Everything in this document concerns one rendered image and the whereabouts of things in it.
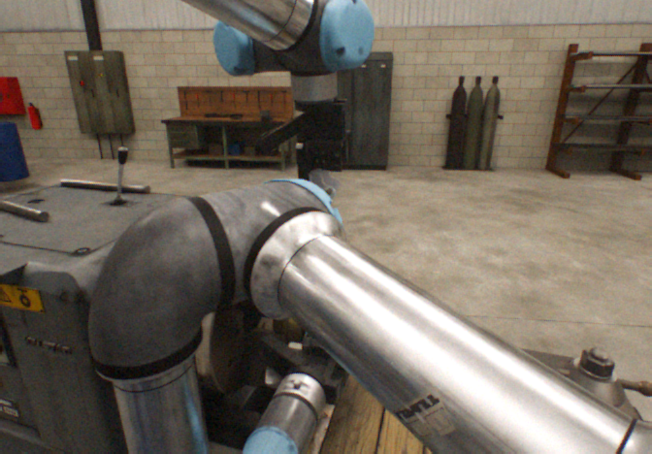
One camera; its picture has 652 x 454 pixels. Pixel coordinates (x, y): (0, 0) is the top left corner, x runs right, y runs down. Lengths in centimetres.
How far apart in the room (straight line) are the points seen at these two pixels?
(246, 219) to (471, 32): 719
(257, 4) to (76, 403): 72
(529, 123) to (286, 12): 748
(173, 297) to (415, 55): 706
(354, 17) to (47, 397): 81
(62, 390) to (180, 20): 753
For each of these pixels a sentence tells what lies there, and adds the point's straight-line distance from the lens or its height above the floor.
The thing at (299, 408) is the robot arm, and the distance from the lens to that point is 59.
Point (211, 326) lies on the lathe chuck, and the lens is 70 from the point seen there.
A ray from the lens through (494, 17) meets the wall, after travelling 761.
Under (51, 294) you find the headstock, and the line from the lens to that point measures 74.
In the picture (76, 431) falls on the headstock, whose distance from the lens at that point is 92.
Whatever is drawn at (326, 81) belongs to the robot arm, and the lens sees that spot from 62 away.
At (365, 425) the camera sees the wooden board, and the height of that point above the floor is 89.
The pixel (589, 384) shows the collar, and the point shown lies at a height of 114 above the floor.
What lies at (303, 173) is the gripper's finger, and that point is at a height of 138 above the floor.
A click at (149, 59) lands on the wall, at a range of 831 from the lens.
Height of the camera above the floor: 154
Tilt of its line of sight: 19 degrees down
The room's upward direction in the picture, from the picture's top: straight up
